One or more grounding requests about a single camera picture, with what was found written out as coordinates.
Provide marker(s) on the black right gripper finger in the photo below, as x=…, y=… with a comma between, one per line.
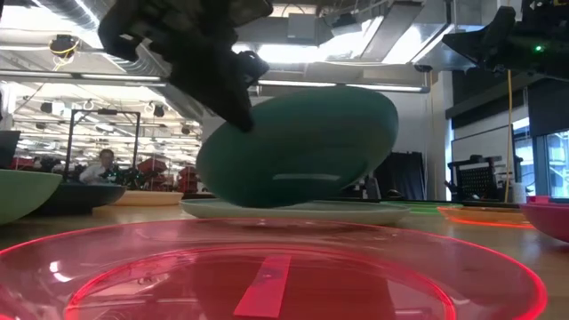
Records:
x=484, y=37

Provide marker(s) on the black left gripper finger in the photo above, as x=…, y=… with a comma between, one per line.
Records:
x=218, y=93

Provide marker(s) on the teal plastic plate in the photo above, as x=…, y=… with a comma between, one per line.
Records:
x=302, y=142

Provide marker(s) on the cream plastic plate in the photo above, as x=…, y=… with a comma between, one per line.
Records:
x=146, y=198

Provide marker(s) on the pink transparent plastic plate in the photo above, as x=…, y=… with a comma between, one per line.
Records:
x=155, y=249

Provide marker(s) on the dark blue plastic plate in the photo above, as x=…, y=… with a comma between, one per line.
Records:
x=84, y=197

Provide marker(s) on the orange transparent plastic plate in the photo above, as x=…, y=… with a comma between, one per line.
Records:
x=484, y=216

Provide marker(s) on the green transparent plastic plate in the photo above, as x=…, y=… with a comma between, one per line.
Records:
x=427, y=208

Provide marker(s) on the magenta plastic plate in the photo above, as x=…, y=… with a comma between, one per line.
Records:
x=551, y=220

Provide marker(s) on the light green plastic plate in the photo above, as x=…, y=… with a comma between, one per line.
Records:
x=22, y=195

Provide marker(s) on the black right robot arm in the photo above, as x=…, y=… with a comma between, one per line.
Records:
x=559, y=55

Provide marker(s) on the black window shade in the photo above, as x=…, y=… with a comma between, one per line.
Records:
x=549, y=111

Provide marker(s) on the long ceiling light strip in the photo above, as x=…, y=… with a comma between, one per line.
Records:
x=120, y=77
x=382, y=88

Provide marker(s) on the grey ceiling box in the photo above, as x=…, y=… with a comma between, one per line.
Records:
x=302, y=26

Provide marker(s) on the black perforated cart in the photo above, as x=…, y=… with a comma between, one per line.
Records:
x=478, y=180

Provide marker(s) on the person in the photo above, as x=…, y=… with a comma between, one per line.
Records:
x=95, y=173

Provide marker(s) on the white paper roll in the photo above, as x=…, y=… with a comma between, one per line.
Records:
x=519, y=193

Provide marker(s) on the black curtain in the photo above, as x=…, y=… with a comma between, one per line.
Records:
x=404, y=175

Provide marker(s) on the small red box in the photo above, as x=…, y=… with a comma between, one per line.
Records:
x=538, y=199

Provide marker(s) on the clear tape strip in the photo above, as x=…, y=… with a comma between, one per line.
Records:
x=264, y=284

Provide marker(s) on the pale mint plastic plate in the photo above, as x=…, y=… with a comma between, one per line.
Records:
x=378, y=215

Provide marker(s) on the black monitor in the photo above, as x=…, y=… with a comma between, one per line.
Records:
x=9, y=149

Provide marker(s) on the dark ceiling security camera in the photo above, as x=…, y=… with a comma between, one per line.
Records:
x=422, y=68

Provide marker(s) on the black frame rig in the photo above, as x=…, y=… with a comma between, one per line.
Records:
x=71, y=142

